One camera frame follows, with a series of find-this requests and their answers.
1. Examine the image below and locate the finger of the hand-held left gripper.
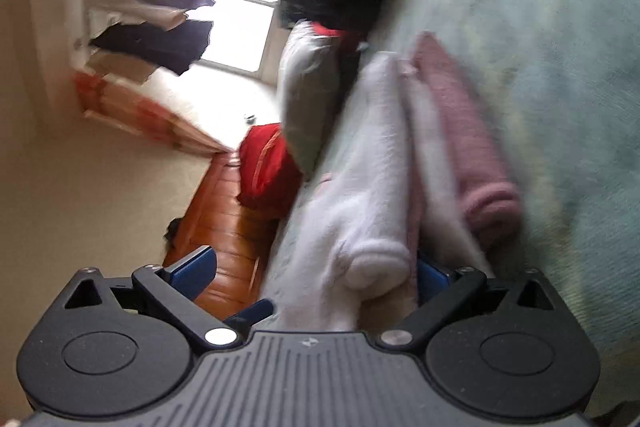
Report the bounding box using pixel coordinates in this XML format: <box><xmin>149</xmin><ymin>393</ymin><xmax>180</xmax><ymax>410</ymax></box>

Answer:
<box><xmin>224</xmin><ymin>298</ymin><xmax>275</xmax><ymax>329</ymax></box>

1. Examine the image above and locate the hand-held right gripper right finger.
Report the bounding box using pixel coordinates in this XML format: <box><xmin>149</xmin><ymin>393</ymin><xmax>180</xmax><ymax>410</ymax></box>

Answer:
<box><xmin>376</xmin><ymin>259</ymin><xmax>557</xmax><ymax>355</ymax></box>

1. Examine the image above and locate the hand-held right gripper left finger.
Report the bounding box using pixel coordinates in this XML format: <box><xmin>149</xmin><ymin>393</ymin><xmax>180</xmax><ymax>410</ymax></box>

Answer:
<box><xmin>62</xmin><ymin>245</ymin><xmax>246</xmax><ymax>355</ymax></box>

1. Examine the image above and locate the pink and white sweater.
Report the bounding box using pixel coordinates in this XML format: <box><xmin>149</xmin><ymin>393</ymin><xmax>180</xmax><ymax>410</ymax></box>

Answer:
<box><xmin>260</xmin><ymin>32</ymin><xmax>523</xmax><ymax>333</ymax></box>

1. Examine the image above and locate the wooden headboard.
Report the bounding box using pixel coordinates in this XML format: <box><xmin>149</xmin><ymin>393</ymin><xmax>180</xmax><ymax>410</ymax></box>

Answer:
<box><xmin>162</xmin><ymin>152</ymin><xmax>281</xmax><ymax>320</ymax></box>

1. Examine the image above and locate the red pillow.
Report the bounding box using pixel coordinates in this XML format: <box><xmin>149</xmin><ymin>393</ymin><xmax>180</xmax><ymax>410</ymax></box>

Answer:
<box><xmin>312</xmin><ymin>21</ymin><xmax>351</xmax><ymax>40</ymax></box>
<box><xmin>236</xmin><ymin>123</ymin><xmax>303</xmax><ymax>220</ymax></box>

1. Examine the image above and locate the striped orange curtain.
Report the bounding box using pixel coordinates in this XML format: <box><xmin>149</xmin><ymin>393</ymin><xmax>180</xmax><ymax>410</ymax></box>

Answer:
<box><xmin>72</xmin><ymin>72</ymin><xmax>236</xmax><ymax>154</ymax></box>

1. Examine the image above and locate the grey pillow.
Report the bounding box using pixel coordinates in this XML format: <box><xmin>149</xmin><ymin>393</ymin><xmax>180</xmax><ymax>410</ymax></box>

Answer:
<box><xmin>276</xmin><ymin>21</ymin><xmax>343</xmax><ymax>178</ymax></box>

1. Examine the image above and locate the tan hanging garment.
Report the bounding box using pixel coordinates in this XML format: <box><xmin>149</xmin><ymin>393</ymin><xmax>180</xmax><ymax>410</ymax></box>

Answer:
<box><xmin>84</xmin><ymin>48</ymin><xmax>156</xmax><ymax>84</ymax></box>

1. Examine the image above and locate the black hanging garment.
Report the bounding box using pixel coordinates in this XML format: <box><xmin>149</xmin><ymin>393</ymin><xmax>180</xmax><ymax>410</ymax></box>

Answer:
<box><xmin>89</xmin><ymin>20</ymin><xmax>214</xmax><ymax>76</ymax></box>

